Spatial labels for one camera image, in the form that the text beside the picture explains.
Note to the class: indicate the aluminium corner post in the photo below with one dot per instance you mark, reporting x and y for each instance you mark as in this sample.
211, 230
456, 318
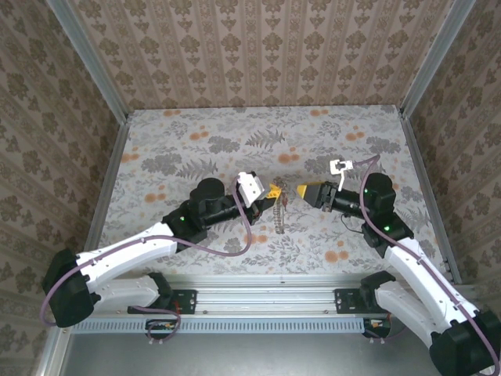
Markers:
92, 58
435, 58

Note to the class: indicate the aluminium side rail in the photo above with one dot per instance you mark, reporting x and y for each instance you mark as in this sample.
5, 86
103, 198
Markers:
429, 196
106, 176

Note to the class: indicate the aluminium frame rail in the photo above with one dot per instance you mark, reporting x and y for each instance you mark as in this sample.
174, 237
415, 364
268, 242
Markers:
266, 293

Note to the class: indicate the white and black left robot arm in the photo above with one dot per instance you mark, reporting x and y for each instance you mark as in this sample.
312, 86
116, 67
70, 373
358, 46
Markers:
125, 250

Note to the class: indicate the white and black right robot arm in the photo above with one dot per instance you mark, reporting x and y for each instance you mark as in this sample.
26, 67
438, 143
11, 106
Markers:
422, 274

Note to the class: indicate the grey sheet metal panel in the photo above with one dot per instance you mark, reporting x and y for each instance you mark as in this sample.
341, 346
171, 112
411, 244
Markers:
254, 356

